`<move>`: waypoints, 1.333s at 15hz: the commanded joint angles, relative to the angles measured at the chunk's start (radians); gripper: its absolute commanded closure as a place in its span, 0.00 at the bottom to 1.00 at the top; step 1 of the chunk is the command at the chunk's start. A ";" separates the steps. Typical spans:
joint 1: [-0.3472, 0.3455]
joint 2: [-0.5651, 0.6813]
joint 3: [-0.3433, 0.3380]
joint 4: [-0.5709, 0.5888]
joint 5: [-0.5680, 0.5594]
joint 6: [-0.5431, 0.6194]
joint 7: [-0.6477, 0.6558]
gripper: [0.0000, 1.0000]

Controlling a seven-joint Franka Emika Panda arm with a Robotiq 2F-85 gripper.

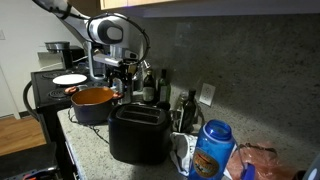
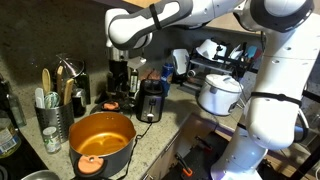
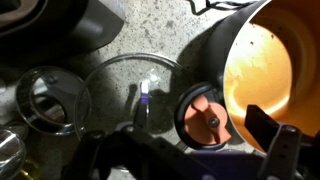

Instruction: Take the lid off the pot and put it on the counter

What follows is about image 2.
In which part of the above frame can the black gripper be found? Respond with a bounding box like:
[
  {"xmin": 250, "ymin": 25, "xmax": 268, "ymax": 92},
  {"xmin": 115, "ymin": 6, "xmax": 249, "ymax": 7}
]
[{"xmin": 108, "ymin": 59, "xmax": 130, "ymax": 98}]

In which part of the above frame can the dark jar silver lid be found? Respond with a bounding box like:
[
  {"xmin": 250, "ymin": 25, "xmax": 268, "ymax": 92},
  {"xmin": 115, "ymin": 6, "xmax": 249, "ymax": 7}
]
[{"xmin": 71, "ymin": 87, "xmax": 88, "ymax": 118}]

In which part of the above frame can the dark pot orange interior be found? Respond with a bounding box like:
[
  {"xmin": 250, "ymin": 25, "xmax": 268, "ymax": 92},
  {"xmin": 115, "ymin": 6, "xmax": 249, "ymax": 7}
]
[{"xmin": 68, "ymin": 99, "xmax": 138, "ymax": 179}]

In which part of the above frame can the wooden counter cabinet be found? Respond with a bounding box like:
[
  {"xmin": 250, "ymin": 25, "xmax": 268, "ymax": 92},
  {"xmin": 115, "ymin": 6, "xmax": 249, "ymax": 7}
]
[{"xmin": 141, "ymin": 112, "xmax": 223, "ymax": 180}]

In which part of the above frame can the green olive oil bottle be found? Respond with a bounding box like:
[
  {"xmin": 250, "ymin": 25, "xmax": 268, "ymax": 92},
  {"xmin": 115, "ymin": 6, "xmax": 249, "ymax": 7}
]
[{"xmin": 128, "ymin": 68, "xmax": 140, "ymax": 98}]

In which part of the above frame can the black toaster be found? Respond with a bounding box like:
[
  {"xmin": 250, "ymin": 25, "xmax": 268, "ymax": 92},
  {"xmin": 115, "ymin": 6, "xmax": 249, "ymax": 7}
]
[{"xmin": 135, "ymin": 78, "xmax": 166, "ymax": 124}]

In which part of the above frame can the wooden spatula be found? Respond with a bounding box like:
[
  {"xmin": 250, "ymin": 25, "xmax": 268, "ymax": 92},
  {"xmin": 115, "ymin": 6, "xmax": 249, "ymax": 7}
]
[{"xmin": 62, "ymin": 77, "xmax": 75, "ymax": 106}]

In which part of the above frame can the wooden stirring stick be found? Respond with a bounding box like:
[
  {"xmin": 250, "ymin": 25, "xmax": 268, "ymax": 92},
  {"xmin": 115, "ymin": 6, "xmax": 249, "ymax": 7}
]
[{"xmin": 55, "ymin": 65, "xmax": 65, "ymax": 98}]

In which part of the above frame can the perforated metal utensil holder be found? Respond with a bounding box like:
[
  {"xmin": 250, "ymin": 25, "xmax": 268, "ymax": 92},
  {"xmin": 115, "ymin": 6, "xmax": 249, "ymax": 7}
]
[{"xmin": 34, "ymin": 99, "xmax": 76, "ymax": 135}]

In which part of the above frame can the wooden spoon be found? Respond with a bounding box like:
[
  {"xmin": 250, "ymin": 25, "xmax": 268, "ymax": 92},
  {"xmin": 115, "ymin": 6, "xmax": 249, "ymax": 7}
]
[{"xmin": 41, "ymin": 67, "xmax": 52, "ymax": 95}]

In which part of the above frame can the white plastic spatula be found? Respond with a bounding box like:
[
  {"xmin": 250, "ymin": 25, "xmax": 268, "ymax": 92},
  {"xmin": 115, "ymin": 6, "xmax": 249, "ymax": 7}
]
[{"xmin": 34, "ymin": 87, "xmax": 46, "ymax": 110}]

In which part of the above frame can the small glass spice jar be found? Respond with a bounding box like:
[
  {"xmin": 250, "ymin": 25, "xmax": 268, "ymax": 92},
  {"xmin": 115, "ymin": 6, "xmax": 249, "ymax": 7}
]
[{"xmin": 41, "ymin": 126, "xmax": 62, "ymax": 155}]

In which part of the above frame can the black metal dish rack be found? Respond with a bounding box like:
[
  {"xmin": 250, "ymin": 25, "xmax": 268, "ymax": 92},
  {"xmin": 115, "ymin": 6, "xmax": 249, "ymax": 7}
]
[{"xmin": 181, "ymin": 54, "xmax": 258, "ymax": 96}]

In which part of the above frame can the white kitchen appliance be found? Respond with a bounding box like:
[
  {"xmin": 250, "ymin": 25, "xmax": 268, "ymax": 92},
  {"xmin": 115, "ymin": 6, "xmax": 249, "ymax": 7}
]
[{"xmin": 195, "ymin": 38, "xmax": 229, "ymax": 63}]

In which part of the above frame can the white rice cooker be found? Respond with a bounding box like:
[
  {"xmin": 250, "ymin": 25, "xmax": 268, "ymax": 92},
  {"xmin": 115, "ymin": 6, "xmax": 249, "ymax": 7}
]
[{"xmin": 196, "ymin": 73, "xmax": 245, "ymax": 117}]

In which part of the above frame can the tall clear glass bottle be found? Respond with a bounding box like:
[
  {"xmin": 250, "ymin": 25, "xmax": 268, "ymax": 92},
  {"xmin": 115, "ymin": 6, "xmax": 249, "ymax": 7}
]
[{"xmin": 0, "ymin": 73, "xmax": 28, "ymax": 128}]

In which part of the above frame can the orange black clamp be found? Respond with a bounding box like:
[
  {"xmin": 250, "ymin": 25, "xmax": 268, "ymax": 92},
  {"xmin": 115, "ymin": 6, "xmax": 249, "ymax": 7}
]
[{"xmin": 174, "ymin": 152, "xmax": 195, "ymax": 178}]

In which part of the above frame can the black tool tray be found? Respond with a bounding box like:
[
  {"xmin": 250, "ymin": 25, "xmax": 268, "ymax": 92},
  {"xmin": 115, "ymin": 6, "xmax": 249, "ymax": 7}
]
[{"xmin": 161, "ymin": 131, "xmax": 241, "ymax": 180}]

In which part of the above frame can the white round plate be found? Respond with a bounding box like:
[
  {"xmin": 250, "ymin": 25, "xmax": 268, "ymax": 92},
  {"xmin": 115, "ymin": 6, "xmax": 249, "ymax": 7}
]
[{"xmin": 19, "ymin": 169, "xmax": 62, "ymax": 180}]

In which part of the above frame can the labelled cooking oil bottle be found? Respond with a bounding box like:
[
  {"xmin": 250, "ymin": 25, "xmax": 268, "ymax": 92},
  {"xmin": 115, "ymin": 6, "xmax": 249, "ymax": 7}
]
[{"xmin": 0, "ymin": 109, "xmax": 22, "ymax": 160}]

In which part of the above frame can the black stove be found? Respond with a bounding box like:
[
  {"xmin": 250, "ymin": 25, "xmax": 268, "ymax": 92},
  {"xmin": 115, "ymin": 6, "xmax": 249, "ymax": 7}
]
[{"xmin": 0, "ymin": 129, "xmax": 51, "ymax": 180}]

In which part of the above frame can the teal spatula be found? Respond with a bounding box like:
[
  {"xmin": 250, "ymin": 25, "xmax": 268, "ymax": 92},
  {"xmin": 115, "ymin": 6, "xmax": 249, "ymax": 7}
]
[{"xmin": 245, "ymin": 45, "xmax": 258, "ymax": 60}]

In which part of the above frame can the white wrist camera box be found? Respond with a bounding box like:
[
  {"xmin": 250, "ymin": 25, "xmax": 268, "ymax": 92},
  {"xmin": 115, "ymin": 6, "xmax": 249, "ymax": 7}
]
[{"xmin": 127, "ymin": 55, "xmax": 148, "ymax": 70}]

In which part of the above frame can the black toaster cord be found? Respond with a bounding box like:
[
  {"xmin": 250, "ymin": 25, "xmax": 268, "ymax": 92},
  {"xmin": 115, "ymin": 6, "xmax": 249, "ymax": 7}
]
[{"xmin": 114, "ymin": 121, "xmax": 154, "ymax": 180}]

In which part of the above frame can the wire whisk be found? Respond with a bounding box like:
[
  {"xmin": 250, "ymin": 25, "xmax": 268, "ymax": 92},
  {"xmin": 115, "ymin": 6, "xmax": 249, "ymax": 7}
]
[{"xmin": 43, "ymin": 91, "xmax": 62, "ymax": 110}]

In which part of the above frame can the wooden wall cabinet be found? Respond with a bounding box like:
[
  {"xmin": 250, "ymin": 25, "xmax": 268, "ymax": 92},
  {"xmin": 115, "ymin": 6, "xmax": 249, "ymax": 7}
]
[{"xmin": 123, "ymin": 0, "xmax": 161, "ymax": 9}]

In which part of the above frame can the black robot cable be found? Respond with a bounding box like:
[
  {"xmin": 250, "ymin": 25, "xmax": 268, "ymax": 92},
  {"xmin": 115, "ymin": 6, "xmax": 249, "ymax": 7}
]
[{"xmin": 293, "ymin": 108, "xmax": 311, "ymax": 144}]

